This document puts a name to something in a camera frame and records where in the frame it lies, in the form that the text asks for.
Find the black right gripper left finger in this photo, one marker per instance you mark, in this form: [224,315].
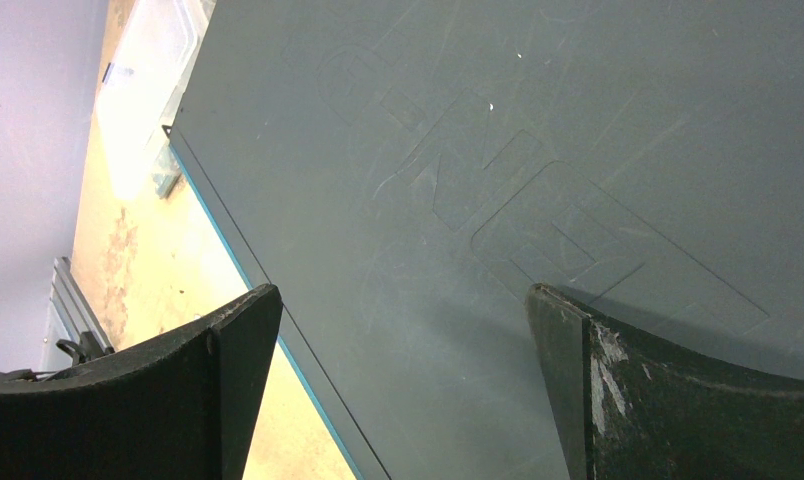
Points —
[181,405]

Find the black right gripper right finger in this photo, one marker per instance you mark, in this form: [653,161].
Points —
[628,404]

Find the dark grey network switch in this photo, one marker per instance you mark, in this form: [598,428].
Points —
[404,171]

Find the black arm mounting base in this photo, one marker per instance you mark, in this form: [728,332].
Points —
[89,347]

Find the clear plastic organizer box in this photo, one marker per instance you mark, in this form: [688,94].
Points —
[143,85]

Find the aluminium frame rail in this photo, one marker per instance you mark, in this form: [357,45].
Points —
[69,314]

